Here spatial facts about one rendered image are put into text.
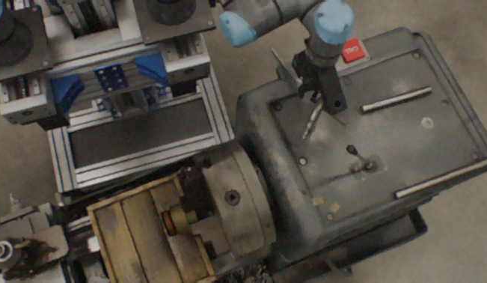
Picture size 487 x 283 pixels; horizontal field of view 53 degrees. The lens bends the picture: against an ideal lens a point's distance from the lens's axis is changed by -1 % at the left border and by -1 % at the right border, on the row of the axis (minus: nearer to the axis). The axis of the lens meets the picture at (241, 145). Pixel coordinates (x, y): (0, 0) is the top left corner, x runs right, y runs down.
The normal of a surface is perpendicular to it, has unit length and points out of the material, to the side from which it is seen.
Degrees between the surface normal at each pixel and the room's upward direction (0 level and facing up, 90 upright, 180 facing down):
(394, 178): 0
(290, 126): 0
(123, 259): 0
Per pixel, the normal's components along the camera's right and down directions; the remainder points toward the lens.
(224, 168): -0.08, -0.57
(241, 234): 0.31, 0.44
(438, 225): 0.04, -0.31
